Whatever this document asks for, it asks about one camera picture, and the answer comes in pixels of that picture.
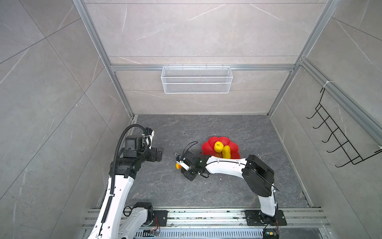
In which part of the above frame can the right camera black cable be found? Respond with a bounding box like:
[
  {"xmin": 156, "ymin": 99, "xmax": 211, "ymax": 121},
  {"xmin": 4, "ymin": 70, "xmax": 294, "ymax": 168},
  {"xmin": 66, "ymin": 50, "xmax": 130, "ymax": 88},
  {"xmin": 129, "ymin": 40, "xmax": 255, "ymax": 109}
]
[{"xmin": 182, "ymin": 141, "xmax": 199, "ymax": 156}]

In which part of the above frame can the yellow fake mango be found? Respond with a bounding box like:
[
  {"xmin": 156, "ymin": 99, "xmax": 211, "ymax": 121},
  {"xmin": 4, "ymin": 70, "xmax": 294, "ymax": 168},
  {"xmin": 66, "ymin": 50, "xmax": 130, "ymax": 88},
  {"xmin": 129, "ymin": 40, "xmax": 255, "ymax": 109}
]
[{"xmin": 221, "ymin": 145, "xmax": 231, "ymax": 159}]

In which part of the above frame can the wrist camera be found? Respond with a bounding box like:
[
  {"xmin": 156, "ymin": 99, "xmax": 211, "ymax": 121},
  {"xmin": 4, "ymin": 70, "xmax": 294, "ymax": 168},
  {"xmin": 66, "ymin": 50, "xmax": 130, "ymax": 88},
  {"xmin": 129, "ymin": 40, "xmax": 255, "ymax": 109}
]
[
  {"xmin": 176, "ymin": 155, "xmax": 191, "ymax": 171},
  {"xmin": 145, "ymin": 127, "xmax": 155, "ymax": 149}
]

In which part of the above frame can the black wire hook rack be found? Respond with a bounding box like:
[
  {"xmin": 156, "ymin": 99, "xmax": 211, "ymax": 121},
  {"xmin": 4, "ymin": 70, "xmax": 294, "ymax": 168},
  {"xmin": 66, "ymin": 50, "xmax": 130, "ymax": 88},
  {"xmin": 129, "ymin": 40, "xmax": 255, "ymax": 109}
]
[{"xmin": 306, "ymin": 87, "xmax": 382, "ymax": 168}]

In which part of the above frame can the aluminium rail frame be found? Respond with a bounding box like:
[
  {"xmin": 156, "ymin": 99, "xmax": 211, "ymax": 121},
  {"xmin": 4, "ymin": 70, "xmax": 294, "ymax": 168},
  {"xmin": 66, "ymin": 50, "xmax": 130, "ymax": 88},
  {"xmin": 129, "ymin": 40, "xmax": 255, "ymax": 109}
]
[{"xmin": 78, "ymin": 208, "xmax": 336, "ymax": 239}]

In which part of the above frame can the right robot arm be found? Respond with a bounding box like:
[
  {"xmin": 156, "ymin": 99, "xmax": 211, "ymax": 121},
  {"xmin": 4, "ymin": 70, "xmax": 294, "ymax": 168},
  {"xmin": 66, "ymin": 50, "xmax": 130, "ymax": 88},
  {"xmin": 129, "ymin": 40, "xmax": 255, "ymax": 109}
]
[{"xmin": 176, "ymin": 151, "xmax": 278, "ymax": 224}]

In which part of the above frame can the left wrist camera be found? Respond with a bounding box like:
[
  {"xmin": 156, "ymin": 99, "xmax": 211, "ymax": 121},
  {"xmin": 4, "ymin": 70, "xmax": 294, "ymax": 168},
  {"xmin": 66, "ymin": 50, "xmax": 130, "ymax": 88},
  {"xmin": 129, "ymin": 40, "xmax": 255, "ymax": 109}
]
[{"xmin": 145, "ymin": 127, "xmax": 155, "ymax": 149}]

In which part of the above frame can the yellow fake apple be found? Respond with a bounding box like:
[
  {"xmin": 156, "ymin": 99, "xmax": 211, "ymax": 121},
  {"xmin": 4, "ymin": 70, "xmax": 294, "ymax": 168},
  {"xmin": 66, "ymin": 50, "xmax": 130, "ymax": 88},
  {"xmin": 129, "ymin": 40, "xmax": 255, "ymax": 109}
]
[{"xmin": 214, "ymin": 141, "xmax": 224, "ymax": 153}]

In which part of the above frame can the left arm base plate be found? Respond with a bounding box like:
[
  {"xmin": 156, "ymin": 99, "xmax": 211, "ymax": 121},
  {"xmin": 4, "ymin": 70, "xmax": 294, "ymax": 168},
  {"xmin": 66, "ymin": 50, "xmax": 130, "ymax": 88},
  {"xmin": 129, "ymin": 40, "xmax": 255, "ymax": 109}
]
[{"xmin": 142, "ymin": 210, "xmax": 169, "ymax": 228}]

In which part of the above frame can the white wire mesh basket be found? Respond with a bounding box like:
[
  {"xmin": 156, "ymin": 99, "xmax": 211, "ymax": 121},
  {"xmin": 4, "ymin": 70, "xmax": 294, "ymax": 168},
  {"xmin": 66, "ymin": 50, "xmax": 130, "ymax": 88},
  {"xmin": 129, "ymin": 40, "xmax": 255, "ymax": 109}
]
[{"xmin": 161, "ymin": 66, "xmax": 233, "ymax": 94}]

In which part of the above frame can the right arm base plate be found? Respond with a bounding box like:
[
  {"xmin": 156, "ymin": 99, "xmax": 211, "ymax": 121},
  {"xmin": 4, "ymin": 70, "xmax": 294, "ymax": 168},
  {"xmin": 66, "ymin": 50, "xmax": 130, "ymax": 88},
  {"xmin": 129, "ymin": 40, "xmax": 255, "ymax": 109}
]
[{"xmin": 244, "ymin": 210, "xmax": 287, "ymax": 226}]

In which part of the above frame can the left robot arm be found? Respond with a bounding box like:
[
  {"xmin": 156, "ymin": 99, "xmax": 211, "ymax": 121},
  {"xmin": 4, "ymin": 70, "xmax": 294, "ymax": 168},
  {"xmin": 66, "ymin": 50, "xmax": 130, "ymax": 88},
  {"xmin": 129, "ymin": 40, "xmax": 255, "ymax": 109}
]
[{"xmin": 88, "ymin": 131, "xmax": 163, "ymax": 239}]

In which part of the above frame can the red flower-shaped fruit bowl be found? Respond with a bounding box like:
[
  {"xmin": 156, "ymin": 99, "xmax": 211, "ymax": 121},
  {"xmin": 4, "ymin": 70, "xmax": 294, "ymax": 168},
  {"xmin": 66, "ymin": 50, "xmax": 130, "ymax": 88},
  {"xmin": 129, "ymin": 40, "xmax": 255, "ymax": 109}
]
[{"xmin": 202, "ymin": 136, "xmax": 241, "ymax": 159}]

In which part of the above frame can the black corrugated cable hose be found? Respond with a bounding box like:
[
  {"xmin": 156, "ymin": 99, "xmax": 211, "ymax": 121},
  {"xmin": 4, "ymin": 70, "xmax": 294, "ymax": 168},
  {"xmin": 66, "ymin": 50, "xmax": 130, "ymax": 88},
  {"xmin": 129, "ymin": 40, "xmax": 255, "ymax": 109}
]
[{"xmin": 100, "ymin": 123, "xmax": 149, "ymax": 223}]

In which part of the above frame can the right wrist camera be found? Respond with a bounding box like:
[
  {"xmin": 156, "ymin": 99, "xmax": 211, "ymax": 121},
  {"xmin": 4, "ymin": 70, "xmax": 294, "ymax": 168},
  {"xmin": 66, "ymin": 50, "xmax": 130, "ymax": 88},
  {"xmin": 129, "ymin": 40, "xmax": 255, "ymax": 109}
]
[{"xmin": 176, "ymin": 155, "xmax": 191, "ymax": 171}]

